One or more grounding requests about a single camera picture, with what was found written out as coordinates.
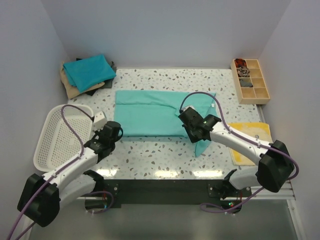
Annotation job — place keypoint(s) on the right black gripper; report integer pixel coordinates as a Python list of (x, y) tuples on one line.
[(193, 139)]

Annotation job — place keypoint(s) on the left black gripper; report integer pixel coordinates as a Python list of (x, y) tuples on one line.
[(98, 133)]

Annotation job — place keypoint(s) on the mint green t shirt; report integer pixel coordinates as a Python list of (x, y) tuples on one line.
[(151, 113)]

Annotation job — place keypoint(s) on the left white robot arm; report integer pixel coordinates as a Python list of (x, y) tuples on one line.
[(44, 195)]

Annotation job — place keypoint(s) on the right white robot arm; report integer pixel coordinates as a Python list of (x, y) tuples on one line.
[(273, 165)]

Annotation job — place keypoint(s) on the white plastic laundry basket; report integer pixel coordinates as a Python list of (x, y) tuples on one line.
[(57, 144)]

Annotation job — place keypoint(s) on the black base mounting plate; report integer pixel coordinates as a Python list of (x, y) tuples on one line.
[(115, 193)]

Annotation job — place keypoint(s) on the folded dark grey t shirt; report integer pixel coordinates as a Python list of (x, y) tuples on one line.
[(107, 83)]

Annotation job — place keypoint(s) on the folded tan t shirt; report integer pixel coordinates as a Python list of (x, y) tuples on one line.
[(72, 91)]

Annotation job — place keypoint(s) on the yellow chick towel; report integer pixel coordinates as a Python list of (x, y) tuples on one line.
[(258, 130)]

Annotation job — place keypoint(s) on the dark grey rolled cloth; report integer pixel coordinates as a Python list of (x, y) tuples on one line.
[(245, 83)]

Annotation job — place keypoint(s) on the folded teal t shirt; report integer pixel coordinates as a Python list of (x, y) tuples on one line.
[(85, 73)]

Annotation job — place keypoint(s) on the wooden compartment box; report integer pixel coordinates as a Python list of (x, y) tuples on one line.
[(256, 95)]

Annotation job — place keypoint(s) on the grey patterned rolled cloth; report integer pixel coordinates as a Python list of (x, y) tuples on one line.
[(243, 72)]

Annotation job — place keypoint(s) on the red black patterned cloth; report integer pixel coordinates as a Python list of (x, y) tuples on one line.
[(240, 63)]

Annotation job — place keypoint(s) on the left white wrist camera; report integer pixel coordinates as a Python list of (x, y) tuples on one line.
[(99, 121)]

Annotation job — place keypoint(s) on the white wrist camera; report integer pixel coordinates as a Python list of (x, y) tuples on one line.
[(183, 109), (99, 121)]

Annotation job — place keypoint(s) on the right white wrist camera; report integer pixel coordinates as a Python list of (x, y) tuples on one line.
[(183, 109)]

